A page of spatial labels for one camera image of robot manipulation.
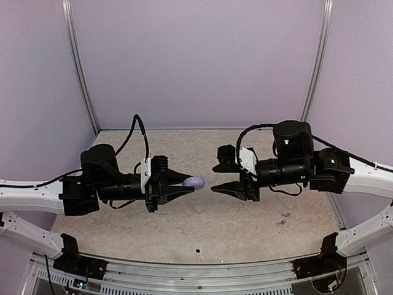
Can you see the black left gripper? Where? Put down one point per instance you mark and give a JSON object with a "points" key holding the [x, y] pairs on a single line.
{"points": [[164, 193]]}

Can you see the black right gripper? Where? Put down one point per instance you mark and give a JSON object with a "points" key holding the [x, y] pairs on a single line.
{"points": [[239, 188]]}

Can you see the purple round charging case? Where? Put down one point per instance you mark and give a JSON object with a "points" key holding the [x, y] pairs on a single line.
{"points": [[196, 182]]}

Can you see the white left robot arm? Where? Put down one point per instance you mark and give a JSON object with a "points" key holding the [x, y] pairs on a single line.
{"points": [[81, 192]]}

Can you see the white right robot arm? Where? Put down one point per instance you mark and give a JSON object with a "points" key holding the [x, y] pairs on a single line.
{"points": [[302, 159]]}

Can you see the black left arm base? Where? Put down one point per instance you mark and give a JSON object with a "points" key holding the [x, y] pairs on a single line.
{"points": [[71, 261]]}

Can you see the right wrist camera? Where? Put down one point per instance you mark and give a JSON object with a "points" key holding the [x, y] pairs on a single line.
{"points": [[243, 157]]}

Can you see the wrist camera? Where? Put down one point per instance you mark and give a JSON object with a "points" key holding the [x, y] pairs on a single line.
{"points": [[243, 157], [150, 166]]}

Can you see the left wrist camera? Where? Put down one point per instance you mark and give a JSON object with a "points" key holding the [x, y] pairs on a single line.
{"points": [[150, 166]]}

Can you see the silver front aluminium rail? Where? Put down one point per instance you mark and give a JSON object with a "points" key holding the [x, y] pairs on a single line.
{"points": [[133, 277]]}

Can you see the right silver frame post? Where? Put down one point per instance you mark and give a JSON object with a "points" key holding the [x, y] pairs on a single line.
{"points": [[319, 59]]}

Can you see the silver frame post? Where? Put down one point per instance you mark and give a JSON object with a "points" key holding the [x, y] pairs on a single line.
{"points": [[66, 6], [319, 59]]}

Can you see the left silver frame post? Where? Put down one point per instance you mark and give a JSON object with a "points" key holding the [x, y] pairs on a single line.
{"points": [[66, 6]]}

